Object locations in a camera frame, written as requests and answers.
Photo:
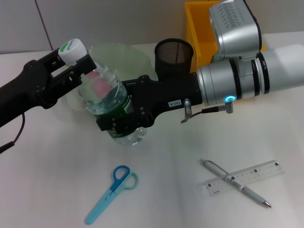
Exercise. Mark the pink peach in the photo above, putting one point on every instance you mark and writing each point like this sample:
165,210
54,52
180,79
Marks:
101,83

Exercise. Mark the blue scissors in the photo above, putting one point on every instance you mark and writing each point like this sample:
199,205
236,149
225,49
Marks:
118,184

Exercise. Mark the green glass fruit plate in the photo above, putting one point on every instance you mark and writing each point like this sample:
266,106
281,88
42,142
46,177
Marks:
135,59

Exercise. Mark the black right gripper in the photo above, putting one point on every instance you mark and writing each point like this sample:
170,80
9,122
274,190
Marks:
164,95

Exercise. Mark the yellow plastic bin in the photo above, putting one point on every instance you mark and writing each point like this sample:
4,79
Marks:
199,31

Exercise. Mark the clear plastic water bottle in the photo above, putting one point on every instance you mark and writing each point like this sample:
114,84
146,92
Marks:
104,95

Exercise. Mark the white grey ballpoint pen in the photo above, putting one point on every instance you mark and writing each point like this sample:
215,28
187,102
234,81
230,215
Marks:
247,190

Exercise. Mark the clear plastic ruler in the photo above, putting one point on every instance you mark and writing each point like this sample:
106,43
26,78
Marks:
259,174

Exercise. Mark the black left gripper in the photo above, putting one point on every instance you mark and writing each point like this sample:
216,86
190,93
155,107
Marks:
26,90

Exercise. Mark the black mesh pen holder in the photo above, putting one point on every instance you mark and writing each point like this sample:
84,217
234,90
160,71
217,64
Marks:
173,57

